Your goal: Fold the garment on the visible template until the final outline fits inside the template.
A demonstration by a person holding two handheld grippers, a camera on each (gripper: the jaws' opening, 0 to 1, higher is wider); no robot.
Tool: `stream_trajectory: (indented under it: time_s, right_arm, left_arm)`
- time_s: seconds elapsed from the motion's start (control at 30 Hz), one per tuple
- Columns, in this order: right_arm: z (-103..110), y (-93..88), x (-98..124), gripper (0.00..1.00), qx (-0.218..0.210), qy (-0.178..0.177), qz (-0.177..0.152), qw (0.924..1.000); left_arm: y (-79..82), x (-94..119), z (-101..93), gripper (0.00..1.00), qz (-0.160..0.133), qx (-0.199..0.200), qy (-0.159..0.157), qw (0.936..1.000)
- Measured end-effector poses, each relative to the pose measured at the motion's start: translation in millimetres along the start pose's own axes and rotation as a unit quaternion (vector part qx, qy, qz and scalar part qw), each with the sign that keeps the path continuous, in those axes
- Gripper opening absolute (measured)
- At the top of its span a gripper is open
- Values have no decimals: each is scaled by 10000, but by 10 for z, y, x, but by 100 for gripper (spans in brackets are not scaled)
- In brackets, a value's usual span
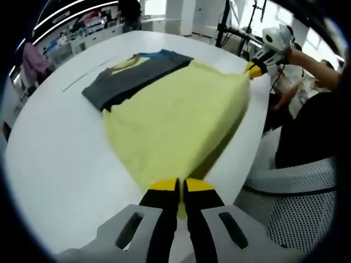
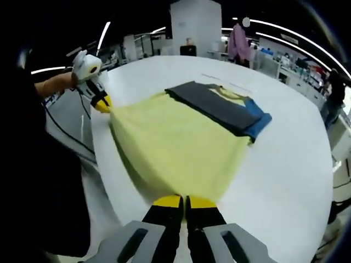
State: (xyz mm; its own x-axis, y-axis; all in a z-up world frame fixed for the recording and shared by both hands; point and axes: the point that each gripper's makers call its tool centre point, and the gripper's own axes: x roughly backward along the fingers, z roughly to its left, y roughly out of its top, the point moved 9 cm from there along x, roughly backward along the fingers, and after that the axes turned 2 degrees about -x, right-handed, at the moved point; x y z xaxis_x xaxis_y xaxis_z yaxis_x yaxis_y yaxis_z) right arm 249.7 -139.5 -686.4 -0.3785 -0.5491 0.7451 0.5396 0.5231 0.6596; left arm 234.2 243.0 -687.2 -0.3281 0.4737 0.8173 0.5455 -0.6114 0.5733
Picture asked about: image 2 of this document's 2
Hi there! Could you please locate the person's left hand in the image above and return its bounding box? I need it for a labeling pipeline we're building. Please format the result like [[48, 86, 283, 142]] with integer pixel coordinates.
[[62, 70, 83, 90]]

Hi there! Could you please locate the operator in dark clothes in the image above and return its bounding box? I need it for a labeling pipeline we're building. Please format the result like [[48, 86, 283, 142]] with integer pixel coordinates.
[[0, 49, 92, 259]]

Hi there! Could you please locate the wide white pillar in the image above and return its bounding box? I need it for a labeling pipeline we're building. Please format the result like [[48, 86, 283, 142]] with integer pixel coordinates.
[[169, 2, 222, 58]]

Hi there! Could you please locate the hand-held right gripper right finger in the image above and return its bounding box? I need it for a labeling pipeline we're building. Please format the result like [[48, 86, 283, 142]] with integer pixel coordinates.
[[185, 195, 272, 263]]

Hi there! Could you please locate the black and orange object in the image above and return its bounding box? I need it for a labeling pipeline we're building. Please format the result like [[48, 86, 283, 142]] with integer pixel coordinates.
[[179, 38, 198, 57]]

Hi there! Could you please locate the white cabinet row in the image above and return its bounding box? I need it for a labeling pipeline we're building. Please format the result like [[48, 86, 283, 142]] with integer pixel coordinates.
[[257, 48, 330, 108]]

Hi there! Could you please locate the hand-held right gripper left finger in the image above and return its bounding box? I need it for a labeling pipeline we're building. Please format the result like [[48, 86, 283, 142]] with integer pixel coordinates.
[[90, 195, 184, 263]]

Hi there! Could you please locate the yellow grey blue garment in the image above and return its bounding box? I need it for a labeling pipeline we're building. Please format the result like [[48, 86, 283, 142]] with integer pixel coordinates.
[[109, 81, 273, 205]]

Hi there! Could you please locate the curved ceiling light strip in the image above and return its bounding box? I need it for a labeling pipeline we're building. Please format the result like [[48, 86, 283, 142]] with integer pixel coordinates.
[[248, 18, 351, 77]]

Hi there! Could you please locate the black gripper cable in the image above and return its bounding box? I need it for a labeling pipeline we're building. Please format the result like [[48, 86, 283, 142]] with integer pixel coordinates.
[[42, 88, 97, 165]]

